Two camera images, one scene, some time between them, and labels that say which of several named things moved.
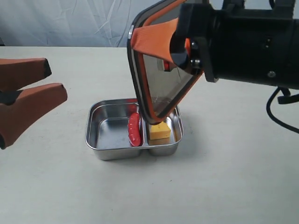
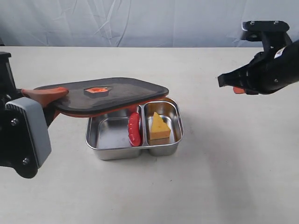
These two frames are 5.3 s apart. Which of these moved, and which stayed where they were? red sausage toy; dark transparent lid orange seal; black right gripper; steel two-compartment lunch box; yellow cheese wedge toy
Moved: dark transparent lid orange seal; black right gripper
Stayed: yellow cheese wedge toy; red sausage toy; steel two-compartment lunch box
